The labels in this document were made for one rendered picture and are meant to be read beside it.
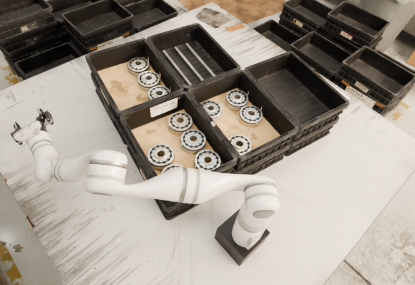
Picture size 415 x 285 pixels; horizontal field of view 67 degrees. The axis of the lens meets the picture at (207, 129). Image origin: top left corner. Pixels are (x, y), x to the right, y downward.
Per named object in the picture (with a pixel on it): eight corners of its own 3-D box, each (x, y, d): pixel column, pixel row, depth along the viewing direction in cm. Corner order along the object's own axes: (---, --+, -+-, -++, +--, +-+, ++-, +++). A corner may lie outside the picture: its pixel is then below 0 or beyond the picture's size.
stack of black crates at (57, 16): (96, 23, 283) (87, -13, 256) (113, 40, 271) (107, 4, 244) (53, 39, 265) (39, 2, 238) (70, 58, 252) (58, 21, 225)
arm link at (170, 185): (80, 192, 71) (189, 204, 77) (89, 151, 73) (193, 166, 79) (84, 193, 80) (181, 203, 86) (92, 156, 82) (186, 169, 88)
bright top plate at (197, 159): (189, 156, 120) (189, 156, 120) (211, 146, 124) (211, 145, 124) (203, 177, 115) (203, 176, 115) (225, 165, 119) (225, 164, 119)
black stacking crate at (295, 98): (339, 120, 144) (350, 103, 135) (292, 145, 133) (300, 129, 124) (285, 68, 164) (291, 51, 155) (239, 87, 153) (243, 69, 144)
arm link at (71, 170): (55, 151, 90) (48, 180, 88) (104, 145, 73) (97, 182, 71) (84, 156, 97) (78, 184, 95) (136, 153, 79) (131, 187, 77)
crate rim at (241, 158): (299, 132, 126) (301, 129, 124) (238, 163, 114) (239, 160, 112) (241, 72, 145) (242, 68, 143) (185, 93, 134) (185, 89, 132)
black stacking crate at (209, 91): (291, 145, 133) (299, 129, 124) (234, 175, 122) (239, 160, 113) (238, 87, 152) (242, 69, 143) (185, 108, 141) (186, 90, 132)
